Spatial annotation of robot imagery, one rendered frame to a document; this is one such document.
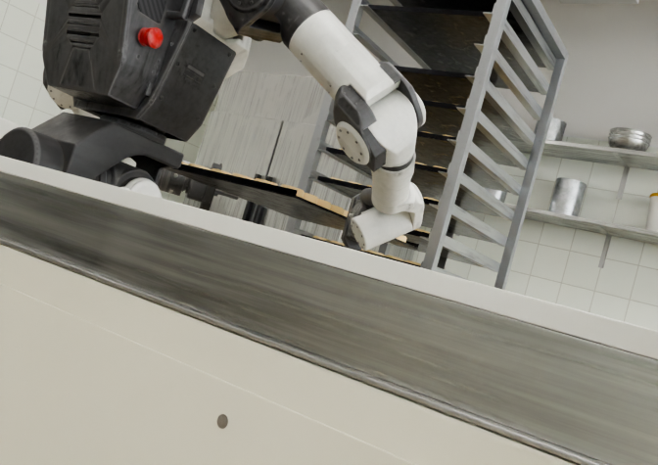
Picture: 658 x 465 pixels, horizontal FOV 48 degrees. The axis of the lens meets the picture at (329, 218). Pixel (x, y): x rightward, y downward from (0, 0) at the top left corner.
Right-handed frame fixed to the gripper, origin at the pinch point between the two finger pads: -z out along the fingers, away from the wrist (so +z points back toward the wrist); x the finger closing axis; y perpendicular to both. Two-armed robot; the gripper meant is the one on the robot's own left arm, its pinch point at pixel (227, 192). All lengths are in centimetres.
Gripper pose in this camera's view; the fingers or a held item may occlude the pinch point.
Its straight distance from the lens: 187.7
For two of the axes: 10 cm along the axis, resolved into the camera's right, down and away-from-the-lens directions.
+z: -9.3, -2.8, -2.3
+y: -2.3, -0.1, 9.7
